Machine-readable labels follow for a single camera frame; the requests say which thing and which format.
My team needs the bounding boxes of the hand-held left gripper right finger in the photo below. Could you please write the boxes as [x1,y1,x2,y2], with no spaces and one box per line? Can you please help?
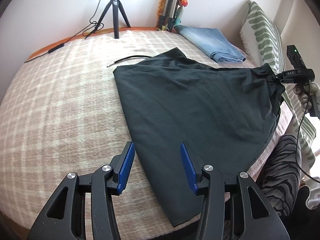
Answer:
[180,141,290,240]

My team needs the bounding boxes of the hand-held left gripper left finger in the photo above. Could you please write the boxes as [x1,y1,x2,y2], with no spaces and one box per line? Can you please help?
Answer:
[26,141,136,240]

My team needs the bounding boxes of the black pants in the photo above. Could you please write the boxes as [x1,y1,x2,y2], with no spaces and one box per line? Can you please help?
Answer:
[113,47,285,228]

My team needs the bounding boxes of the person's right hand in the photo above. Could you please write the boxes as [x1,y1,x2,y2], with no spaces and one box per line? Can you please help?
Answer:
[293,82,320,113]

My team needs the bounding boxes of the green leaf patterned cushion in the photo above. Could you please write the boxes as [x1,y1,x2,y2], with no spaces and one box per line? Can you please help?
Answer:
[239,0,317,168]

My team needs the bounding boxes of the folded blue jeans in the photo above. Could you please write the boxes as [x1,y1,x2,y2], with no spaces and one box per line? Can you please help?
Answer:
[174,25,247,63]

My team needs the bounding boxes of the pink checked blanket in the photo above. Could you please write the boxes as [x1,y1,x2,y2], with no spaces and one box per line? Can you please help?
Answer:
[0,29,294,230]

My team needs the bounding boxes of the person's striped legging leg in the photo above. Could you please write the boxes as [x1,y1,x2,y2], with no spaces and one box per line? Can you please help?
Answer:
[257,135,304,217]

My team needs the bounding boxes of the teal cloth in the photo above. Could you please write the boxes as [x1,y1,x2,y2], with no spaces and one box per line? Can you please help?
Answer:
[174,6,185,27]

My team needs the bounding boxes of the white cloth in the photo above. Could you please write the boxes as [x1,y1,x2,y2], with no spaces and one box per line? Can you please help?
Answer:
[301,177,320,209]

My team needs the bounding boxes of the yellow orange fuzzy cloth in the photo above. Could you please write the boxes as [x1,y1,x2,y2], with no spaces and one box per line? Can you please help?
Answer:
[156,0,167,30]

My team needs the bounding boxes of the small black tripod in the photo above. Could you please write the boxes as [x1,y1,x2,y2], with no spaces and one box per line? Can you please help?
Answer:
[84,0,132,39]

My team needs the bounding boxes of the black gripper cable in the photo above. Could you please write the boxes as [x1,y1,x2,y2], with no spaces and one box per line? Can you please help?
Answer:
[287,112,320,183]

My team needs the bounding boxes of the black strap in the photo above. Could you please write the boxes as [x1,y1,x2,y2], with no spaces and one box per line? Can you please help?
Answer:
[106,54,150,68]

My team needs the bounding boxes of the black ring light cable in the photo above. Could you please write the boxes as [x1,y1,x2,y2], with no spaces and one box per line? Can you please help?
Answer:
[24,0,107,63]

